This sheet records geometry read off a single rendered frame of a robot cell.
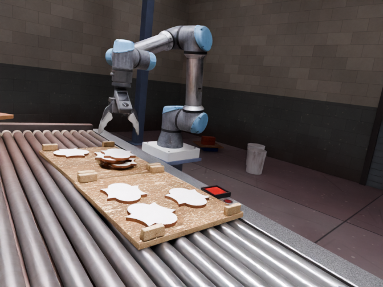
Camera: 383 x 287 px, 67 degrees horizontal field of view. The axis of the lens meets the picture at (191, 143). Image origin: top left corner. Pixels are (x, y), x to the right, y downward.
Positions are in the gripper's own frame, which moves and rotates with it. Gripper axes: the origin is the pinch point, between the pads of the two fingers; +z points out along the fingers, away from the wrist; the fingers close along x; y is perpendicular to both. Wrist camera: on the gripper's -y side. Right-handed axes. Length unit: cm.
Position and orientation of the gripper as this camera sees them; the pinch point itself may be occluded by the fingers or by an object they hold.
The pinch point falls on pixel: (119, 135)
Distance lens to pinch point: 115.9
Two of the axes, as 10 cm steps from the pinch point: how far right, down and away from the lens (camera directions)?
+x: -9.0, -0.1, -4.4
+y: -4.2, -2.3, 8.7
